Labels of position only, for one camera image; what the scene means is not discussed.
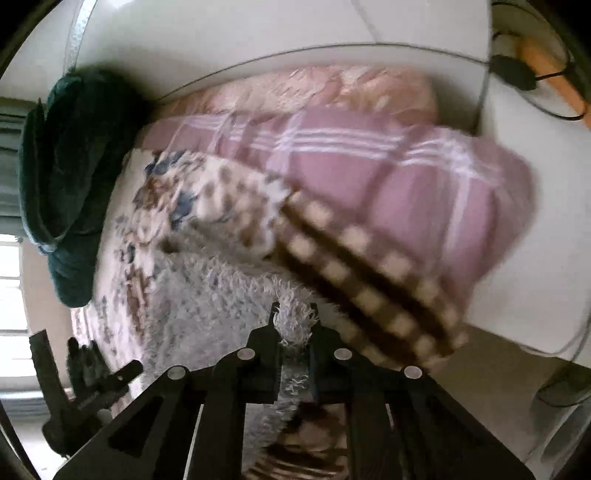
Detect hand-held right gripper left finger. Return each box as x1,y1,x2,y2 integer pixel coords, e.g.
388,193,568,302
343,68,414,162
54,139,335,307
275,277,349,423
53,302,282,480

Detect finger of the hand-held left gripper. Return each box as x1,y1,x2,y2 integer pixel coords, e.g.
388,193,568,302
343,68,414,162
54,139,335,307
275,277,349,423
74,359,145,411
28,329,101,416

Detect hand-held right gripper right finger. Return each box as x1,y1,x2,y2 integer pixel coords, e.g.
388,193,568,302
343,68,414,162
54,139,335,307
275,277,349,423
307,302,536,480

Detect grey fleece pants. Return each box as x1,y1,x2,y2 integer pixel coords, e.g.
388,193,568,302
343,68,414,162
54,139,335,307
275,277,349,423
139,226,352,462

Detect window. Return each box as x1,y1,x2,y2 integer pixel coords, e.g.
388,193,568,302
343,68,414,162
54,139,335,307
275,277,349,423
0,231,72,402

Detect pink plaid bed sheet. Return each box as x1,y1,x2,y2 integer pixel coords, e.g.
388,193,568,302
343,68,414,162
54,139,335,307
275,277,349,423
139,108,537,324

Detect dark teal plush blanket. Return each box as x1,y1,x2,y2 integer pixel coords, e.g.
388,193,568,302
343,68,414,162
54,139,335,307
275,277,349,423
18,67,153,308

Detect blue-grey banded curtain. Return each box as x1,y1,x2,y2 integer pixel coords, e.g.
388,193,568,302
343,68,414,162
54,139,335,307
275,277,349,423
0,97,47,232

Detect dark round object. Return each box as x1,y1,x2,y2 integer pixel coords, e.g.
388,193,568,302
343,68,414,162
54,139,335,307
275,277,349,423
531,360,591,409

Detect black power adapter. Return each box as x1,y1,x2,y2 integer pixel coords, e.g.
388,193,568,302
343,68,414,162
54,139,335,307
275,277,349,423
488,55,537,91

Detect orange object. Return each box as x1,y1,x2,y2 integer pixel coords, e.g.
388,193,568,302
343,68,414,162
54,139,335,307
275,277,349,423
519,37,591,131

